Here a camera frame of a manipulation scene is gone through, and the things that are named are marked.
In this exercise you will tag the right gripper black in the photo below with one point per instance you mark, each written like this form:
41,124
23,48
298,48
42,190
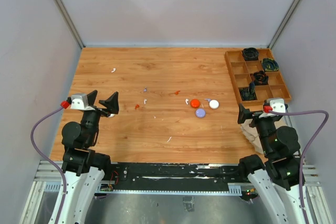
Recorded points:
245,113

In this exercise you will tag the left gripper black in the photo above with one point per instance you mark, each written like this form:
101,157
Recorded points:
111,103

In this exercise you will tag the wooden compartment tray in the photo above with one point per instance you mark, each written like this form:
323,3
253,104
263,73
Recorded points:
240,72

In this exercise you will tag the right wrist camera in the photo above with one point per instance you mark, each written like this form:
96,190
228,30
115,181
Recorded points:
273,105

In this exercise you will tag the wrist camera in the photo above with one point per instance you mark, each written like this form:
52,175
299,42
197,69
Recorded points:
78,101
273,105

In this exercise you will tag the purple earbud charging case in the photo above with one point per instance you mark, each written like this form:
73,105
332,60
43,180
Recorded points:
200,113

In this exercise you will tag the black orange rolled sock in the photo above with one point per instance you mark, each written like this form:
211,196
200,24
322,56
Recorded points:
259,78

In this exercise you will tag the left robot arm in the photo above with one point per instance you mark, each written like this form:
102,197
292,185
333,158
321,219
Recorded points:
82,168

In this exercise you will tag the white earbud charging case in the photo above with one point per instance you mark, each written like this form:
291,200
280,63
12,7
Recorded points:
214,104

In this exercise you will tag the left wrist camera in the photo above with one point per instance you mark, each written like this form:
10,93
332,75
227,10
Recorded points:
78,101

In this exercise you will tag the dark blue rolled sock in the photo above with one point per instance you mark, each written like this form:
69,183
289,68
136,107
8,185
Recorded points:
248,93

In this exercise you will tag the beige cloth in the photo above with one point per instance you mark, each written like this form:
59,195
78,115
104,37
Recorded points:
252,136

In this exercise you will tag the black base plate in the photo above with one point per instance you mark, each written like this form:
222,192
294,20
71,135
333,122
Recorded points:
172,177

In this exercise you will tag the dark green rolled sock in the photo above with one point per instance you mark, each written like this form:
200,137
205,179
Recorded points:
269,65

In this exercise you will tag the orange earbud charging case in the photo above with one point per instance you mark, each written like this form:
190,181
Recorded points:
195,103

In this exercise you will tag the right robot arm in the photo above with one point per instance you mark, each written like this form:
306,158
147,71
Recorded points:
278,181

